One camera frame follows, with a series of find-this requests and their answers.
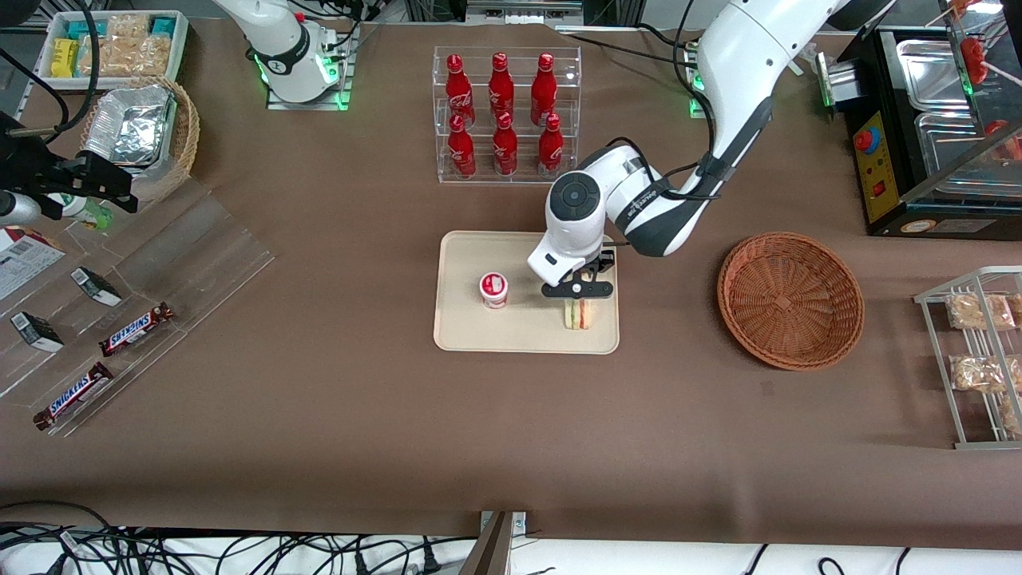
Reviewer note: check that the brown round wicker basket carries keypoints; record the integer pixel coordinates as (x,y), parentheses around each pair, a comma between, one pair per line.
(790,303)

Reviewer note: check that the yellow snack pack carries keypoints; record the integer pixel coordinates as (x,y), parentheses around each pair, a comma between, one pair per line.
(64,57)

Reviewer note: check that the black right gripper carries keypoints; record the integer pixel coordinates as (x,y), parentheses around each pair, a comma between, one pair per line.
(28,170)

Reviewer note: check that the clear bag of fried snacks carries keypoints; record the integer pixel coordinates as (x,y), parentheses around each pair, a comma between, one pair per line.
(1017,308)
(1012,415)
(978,374)
(980,311)

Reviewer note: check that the triangular sandwich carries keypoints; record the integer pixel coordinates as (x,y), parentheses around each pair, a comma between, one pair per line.
(580,315)

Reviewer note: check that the white and red carton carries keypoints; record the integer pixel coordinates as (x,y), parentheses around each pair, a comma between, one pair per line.
(24,259)

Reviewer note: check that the red and white yogurt cup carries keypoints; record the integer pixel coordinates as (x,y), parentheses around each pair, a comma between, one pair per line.
(493,289)

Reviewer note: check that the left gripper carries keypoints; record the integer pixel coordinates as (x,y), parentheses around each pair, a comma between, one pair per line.
(607,261)

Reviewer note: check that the red food on skewer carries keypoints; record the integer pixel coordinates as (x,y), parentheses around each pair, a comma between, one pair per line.
(1004,134)
(974,57)

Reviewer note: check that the clear bag of crackers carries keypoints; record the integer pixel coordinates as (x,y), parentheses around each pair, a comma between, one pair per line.
(128,26)
(100,56)
(150,54)

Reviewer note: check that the steel pan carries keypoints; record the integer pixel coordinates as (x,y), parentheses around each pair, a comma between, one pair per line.
(950,144)
(930,72)

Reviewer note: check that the clear acrylic stepped display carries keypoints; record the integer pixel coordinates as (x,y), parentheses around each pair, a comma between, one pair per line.
(200,247)

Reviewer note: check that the brown table cover sheet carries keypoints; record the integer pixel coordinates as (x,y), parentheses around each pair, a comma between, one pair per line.
(319,447)

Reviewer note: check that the white plastic bin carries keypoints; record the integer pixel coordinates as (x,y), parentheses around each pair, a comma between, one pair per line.
(180,48)

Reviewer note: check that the dark mount post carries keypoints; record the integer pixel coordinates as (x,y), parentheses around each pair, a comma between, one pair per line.
(489,551)

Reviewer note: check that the red cola bottle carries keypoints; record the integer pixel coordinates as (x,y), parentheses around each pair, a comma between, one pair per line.
(458,88)
(501,84)
(544,86)
(461,152)
(505,150)
(550,150)

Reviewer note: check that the teal snack pack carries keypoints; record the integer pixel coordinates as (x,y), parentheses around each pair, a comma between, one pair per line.
(163,26)
(84,29)

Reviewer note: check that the light wicker basket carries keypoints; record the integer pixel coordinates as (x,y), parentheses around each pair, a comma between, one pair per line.
(185,136)

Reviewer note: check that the cream plastic tray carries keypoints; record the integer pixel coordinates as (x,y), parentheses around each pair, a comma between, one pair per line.
(479,327)

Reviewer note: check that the small black carton box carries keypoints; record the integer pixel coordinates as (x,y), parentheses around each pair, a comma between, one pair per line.
(36,331)
(96,286)

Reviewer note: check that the clear acrylic bottle rack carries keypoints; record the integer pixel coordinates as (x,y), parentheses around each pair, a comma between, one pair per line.
(575,120)

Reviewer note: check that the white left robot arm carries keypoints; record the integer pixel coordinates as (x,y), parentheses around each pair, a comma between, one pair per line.
(742,56)

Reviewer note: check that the silver metal bracket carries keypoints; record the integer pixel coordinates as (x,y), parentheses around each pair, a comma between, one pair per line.
(519,521)

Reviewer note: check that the aluminium foil container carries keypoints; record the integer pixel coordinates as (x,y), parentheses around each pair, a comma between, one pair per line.
(128,128)

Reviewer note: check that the brown Snickers bar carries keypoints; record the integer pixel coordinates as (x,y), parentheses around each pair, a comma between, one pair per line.
(136,329)
(72,396)

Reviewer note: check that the black food warmer appliance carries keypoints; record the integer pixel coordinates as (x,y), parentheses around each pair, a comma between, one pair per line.
(878,168)

